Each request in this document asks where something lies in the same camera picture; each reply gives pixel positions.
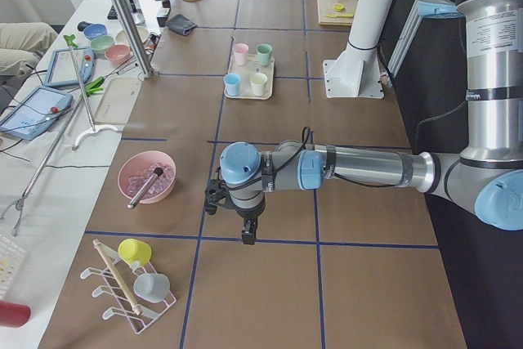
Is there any small blue bowl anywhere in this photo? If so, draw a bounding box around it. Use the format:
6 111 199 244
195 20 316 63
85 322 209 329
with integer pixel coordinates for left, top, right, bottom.
83 24 107 41

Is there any cream rabbit tray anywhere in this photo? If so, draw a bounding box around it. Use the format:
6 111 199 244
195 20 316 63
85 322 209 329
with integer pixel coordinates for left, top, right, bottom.
224 55 275 100

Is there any long metal reacher grabber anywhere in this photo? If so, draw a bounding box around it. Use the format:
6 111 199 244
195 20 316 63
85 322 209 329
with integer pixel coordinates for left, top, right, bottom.
0 63 140 236

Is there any pink cup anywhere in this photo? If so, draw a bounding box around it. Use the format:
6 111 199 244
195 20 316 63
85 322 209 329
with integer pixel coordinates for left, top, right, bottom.
233 43 249 66

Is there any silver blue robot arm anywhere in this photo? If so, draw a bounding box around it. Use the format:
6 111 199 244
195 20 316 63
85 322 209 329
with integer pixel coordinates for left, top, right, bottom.
204 0 522 244

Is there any green clamp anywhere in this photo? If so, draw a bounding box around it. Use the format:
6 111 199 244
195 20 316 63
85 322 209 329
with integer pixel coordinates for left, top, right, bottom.
84 76 105 96

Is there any cream yellow cup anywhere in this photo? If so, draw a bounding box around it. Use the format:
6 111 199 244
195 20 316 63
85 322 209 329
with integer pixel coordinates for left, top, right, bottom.
250 72 268 96

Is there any red bottle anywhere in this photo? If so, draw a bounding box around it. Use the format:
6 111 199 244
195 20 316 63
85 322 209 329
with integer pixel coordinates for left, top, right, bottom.
0 301 31 328

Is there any white plastic basket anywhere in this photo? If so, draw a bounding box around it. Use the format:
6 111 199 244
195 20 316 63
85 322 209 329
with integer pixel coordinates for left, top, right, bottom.
0 230 29 300

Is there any spare cream tray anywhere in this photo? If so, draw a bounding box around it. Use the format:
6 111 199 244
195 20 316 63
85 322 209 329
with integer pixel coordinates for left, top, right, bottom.
94 78 142 125

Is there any small pink bowl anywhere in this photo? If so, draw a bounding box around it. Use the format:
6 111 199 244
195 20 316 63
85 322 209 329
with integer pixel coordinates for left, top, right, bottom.
105 44 131 66

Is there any yellow plastic spoon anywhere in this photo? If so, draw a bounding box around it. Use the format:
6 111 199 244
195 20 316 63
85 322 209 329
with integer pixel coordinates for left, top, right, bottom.
323 13 354 19

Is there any white wire cup rack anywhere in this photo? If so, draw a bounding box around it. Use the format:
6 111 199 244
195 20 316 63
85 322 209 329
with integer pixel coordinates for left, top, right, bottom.
80 239 177 334

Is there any wooden cutting board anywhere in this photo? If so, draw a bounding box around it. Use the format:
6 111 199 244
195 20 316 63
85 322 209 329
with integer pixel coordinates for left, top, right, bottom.
316 0 358 26

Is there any green cup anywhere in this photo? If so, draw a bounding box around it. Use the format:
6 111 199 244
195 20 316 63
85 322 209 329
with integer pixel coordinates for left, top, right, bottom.
257 43 273 66

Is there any grey folded cloth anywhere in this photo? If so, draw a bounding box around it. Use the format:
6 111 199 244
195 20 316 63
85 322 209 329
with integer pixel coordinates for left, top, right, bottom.
165 14 197 36

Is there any cream plate bowl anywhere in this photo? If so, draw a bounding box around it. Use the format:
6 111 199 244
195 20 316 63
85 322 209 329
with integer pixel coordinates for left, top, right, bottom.
114 26 150 47

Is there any white pedestal column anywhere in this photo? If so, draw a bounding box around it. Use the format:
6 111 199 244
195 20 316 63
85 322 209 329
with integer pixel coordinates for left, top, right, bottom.
323 0 392 99

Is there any metal scoop black handle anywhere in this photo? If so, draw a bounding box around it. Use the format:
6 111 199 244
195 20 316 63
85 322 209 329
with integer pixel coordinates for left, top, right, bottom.
127 167 163 209

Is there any blue teach pendant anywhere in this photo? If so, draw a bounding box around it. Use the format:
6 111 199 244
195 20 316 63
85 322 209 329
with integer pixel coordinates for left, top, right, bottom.
1 87 73 140
43 47 95 88

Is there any aluminium frame post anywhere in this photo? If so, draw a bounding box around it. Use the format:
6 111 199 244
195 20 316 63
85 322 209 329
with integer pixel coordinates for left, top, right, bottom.
111 0 154 79

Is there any wooden rolling pin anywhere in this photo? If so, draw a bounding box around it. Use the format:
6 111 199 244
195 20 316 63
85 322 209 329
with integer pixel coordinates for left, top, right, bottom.
92 239 142 315

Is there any grey cup on rack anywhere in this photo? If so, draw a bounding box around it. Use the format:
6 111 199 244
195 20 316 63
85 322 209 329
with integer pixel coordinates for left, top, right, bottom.
133 273 170 303

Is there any blue teach pendant lower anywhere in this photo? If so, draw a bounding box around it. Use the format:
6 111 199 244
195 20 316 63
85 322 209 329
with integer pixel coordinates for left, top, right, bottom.
1 87 73 140

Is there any blue teach pendant upper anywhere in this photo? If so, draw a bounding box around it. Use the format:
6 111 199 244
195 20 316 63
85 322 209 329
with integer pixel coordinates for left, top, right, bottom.
43 47 95 88

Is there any yellow cup on rack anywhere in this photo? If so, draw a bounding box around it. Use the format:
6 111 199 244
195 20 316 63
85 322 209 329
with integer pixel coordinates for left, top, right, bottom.
118 238 152 266

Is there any pink bowl with ice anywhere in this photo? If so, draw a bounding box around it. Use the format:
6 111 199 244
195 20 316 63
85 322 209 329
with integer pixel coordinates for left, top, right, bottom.
118 150 177 204

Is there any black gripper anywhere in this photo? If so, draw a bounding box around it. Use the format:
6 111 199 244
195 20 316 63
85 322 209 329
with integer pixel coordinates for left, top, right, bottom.
235 204 266 245

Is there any small green bowl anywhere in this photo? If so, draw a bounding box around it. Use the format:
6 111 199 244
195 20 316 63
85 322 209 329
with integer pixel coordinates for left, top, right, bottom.
90 35 114 55

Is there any light blue cup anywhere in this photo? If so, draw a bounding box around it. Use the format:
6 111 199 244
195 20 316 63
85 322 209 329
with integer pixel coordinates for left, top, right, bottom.
223 73 241 96

